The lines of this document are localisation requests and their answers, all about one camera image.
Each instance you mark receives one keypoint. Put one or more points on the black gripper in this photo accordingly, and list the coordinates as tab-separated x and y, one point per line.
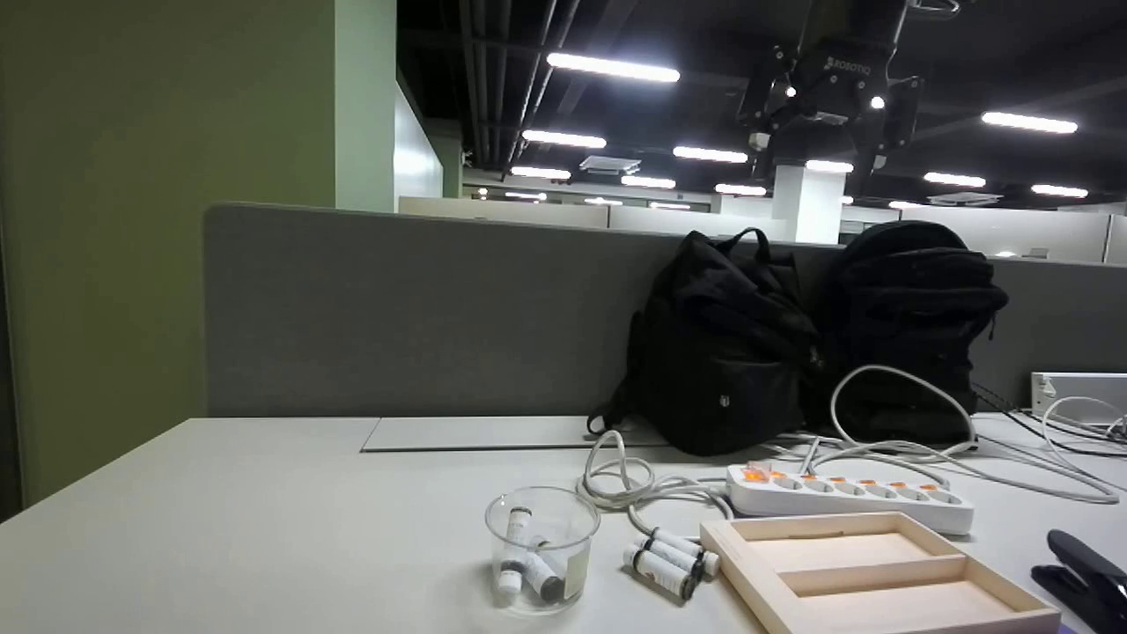
849	89

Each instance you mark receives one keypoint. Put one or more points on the white-capped small bottle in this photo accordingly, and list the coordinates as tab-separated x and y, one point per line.
689	547

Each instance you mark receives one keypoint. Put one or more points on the dark-capped small bottle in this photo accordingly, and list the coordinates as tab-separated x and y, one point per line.
670	567

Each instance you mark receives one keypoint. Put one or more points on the small bottle in container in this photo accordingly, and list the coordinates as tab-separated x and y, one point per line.
524	522
544	571
507	582

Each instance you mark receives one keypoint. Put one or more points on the white building column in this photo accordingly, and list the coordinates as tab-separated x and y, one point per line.
807	207

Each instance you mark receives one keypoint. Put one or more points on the ceiling tube light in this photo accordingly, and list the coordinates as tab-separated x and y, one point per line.
740	190
1057	193
1029	120
953	180
566	139
612	70
541	173
646	180
708	153

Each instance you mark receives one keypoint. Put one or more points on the large black backpack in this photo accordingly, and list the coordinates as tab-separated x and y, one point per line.
903	329

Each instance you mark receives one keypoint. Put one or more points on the white power strip orange switches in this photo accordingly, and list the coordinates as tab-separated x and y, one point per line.
849	494

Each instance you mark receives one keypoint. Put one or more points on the light wooden tray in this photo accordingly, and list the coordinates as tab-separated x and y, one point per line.
876	577

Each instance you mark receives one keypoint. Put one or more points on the grey desk partition panel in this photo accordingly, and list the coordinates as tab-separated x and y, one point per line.
410	319

